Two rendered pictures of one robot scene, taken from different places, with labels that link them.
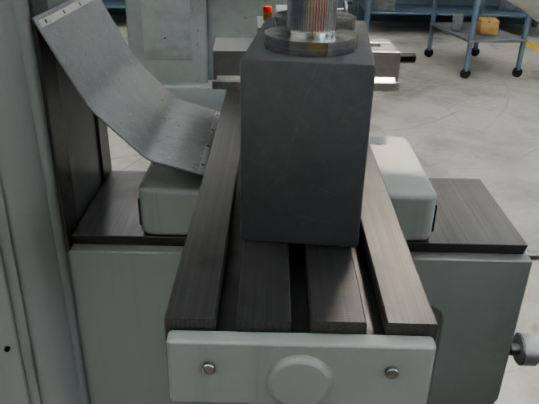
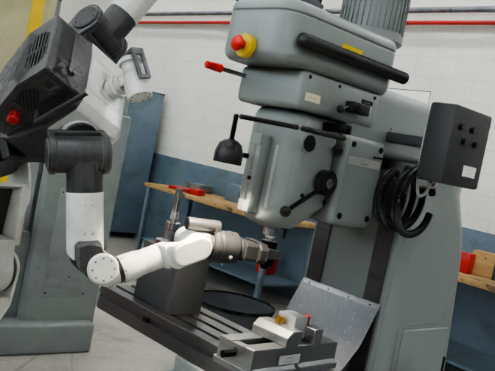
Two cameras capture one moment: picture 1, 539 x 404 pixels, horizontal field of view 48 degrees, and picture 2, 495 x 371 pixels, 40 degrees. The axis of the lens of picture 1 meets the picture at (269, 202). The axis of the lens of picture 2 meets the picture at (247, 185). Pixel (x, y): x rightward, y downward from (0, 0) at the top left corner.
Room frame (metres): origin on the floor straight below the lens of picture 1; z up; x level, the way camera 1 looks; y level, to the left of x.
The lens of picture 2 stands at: (2.33, -1.42, 1.50)
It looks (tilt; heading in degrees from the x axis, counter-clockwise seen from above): 3 degrees down; 136
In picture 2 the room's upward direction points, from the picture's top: 11 degrees clockwise
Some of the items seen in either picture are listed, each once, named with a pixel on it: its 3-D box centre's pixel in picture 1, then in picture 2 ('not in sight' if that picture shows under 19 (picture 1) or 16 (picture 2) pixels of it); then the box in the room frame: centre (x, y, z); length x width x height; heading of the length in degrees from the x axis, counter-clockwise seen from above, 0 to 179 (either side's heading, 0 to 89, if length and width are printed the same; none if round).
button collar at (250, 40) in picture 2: not in sight; (245, 45); (1.02, -0.26, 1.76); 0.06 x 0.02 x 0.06; 0
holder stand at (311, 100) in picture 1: (308, 116); (171, 274); (0.64, -0.04, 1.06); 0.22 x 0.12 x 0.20; 175
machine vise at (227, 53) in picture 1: (304, 51); (281, 343); (1.16, -0.06, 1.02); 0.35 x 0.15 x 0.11; 93
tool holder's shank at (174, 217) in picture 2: not in sight; (176, 205); (0.59, -0.04, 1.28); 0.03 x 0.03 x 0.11
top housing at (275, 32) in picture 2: not in sight; (311, 49); (1.02, -0.02, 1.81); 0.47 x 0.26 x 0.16; 90
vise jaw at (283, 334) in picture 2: not in sight; (277, 331); (1.16, -0.09, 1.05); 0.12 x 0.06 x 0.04; 3
